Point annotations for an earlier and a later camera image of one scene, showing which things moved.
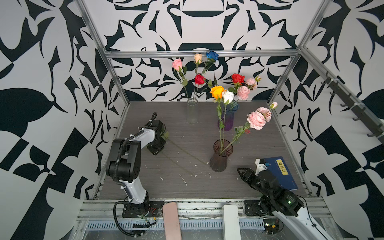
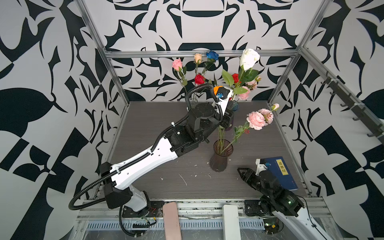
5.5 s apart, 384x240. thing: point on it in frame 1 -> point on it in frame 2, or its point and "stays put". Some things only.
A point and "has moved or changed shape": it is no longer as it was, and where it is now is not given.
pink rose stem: x=177 y=65 stays put
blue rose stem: x=211 y=57 stays put
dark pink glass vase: x=222 y=148 stays put
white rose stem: x=227 y=96 has moved or changed shape
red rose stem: x=237 y=79 stays put
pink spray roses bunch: x=243 y=92 stays put
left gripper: x=154 y=151 -> x=203 y=104
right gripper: x=247 y=176 stays put
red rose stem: x=199 y=79 has moved or changed shape
